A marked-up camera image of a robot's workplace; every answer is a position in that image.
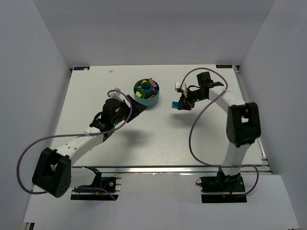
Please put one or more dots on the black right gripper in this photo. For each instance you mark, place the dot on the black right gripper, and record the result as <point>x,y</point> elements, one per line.
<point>186,101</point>

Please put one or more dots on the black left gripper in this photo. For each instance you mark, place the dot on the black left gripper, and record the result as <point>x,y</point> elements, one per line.
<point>128,108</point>

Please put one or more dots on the teal long lego brick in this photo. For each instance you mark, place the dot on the teal long lego brick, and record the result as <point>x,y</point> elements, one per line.
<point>175,105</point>

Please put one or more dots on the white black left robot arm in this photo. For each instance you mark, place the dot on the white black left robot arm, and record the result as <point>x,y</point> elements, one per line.
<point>54,172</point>

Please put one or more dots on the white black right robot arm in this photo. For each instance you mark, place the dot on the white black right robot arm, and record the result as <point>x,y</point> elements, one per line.
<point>238,141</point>

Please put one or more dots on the teal round divided container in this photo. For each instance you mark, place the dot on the teal round divided container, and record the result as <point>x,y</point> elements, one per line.
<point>146,90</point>

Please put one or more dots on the right blue corner label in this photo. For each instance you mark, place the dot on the right blue corner label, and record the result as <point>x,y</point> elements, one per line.
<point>224,66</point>

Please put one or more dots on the blue corner label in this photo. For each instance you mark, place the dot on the blue corner label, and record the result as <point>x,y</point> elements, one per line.
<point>224,66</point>
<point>77,68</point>

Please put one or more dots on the left blue corner label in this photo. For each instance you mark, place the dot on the left blue corner label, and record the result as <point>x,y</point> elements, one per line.
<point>77,68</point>

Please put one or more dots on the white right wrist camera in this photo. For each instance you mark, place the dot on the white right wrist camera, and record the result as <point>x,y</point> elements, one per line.
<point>181,88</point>

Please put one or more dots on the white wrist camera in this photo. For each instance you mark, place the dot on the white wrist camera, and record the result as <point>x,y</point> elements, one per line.
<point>115,94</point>
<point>181,88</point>

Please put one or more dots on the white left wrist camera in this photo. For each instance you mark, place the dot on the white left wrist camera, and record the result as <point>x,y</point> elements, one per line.
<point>115,94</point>

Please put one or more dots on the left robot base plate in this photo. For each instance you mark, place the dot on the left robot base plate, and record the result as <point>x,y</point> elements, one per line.
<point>108,190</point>

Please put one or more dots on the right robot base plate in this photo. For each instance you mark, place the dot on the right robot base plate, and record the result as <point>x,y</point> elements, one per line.
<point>214,192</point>

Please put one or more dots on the aluminium front table rail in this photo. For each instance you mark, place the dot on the aluminium front table rail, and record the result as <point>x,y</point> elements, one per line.
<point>195,169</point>

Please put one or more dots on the aluminium table rail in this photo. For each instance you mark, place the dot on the aluminium table rail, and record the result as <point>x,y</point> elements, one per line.
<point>252,125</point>
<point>195,169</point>

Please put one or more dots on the aluminium right table rail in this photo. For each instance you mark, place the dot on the aluminium right table rail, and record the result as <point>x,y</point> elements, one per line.
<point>252,125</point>

